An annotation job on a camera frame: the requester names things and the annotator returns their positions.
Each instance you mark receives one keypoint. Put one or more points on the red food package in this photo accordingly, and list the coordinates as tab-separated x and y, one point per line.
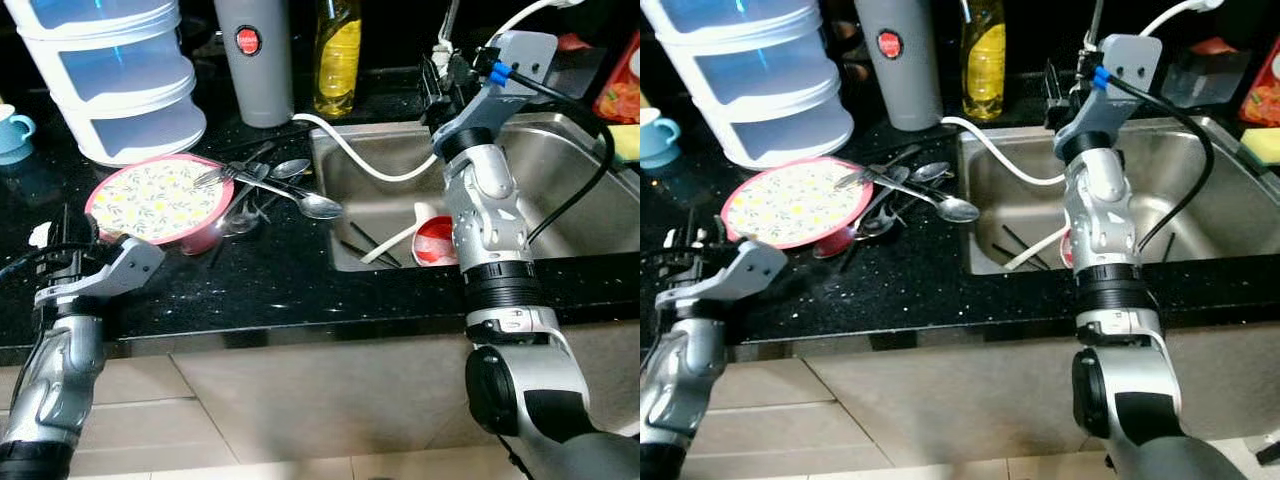
620	95
1265	100

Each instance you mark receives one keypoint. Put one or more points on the pink rimmed floral plate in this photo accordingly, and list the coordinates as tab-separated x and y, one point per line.
155	200
795	203

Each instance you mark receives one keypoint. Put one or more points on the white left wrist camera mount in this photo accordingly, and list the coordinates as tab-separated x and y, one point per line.
745	270
120	268

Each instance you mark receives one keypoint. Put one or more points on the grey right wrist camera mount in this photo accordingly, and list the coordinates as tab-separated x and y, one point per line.
1120	85
505	85

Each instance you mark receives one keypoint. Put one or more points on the small metal spoon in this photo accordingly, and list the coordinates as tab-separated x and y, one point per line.
932	171
293	167

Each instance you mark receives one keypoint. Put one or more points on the white stacked plastic container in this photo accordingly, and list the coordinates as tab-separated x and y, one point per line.
755	90
110	90

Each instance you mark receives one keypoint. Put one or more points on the white plastic soup spoon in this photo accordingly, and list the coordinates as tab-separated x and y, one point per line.
1035	248
395	240

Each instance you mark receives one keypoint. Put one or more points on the clear container red lid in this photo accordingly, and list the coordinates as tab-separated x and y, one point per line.
582	70
1205	78

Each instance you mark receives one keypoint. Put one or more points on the red and white bowl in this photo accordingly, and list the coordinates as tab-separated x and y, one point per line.
1067	248
435	243

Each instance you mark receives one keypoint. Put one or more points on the blue mug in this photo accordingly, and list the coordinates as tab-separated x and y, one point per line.
12	135
657	140

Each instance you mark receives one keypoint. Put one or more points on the large metal spoon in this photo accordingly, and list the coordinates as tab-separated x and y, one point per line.
955	209
318	207

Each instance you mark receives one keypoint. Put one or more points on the yellow dish soap bottle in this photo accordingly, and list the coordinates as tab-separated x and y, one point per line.
985	65
338	65

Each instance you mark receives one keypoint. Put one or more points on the grey thermos bottle red label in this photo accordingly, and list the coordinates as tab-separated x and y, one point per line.
257	80
900	85

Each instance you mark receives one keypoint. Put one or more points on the stainless steel sink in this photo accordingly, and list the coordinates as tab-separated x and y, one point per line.
575	160
1230	200

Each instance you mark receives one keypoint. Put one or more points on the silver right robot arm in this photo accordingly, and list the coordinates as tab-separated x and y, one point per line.
1100	220
495	220

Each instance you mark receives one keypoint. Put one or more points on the metal fork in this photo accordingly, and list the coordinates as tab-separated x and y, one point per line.
855	178
215	177

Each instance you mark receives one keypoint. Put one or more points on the yellow green sponge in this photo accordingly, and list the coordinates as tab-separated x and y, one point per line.
628	143
1265	148

